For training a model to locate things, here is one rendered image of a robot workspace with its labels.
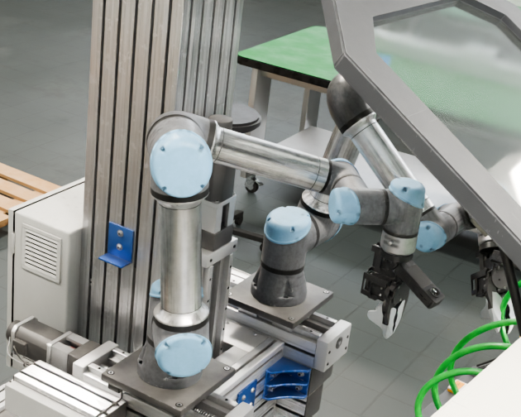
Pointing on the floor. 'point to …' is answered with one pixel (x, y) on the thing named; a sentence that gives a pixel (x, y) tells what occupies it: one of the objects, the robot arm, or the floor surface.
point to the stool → (245, 122)
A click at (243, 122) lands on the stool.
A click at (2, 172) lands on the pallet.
